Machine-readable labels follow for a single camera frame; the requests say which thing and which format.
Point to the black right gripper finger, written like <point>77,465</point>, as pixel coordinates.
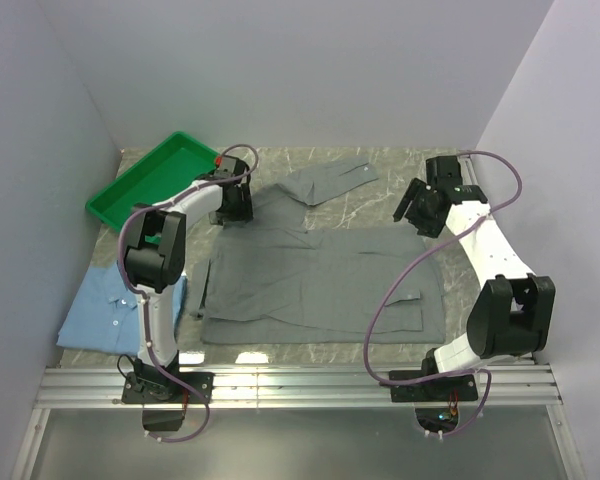
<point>429,230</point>
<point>413,190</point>

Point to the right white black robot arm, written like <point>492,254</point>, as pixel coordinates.
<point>512,313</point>

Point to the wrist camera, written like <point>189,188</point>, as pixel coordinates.
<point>443,172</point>
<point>229,166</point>

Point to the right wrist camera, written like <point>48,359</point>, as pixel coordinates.
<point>443,172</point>

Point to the green plastic tray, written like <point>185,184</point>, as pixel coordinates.
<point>162,173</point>

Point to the grey long sleeve shirt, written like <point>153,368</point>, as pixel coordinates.
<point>274,280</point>

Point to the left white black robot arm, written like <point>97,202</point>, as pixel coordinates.
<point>151,257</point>

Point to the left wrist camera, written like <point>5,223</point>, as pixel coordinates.
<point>229,166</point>

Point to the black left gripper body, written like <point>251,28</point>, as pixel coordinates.
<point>236,206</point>

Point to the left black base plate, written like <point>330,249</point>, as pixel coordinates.
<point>157,389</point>

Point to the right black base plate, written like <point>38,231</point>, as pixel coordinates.
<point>406,387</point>

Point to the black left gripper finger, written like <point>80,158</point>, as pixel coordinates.
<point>223,218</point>
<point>245,207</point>

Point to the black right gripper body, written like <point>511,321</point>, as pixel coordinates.
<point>420,207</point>

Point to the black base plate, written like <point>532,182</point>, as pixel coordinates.
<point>157,389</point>
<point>406,387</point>

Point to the folded light blue shirt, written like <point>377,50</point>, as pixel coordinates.
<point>107,317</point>

